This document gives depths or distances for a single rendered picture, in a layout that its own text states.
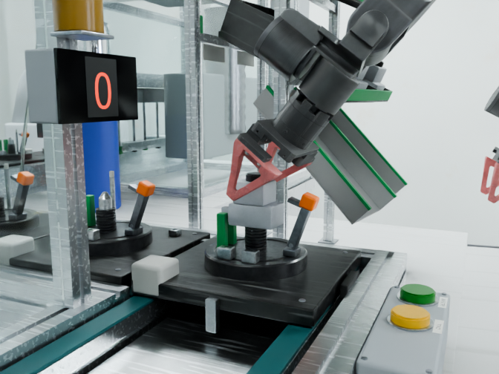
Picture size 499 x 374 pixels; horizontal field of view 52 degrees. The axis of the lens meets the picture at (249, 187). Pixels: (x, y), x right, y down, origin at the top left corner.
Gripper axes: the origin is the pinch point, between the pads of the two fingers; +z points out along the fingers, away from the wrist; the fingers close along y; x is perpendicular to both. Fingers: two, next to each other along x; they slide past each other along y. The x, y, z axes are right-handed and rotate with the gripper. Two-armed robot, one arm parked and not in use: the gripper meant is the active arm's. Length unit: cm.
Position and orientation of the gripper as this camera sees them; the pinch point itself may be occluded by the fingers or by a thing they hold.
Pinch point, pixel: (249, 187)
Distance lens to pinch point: 69.1
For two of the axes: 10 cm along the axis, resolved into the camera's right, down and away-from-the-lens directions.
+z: -5.7, 7.3, 3.9
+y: -4.1, 1.5, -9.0
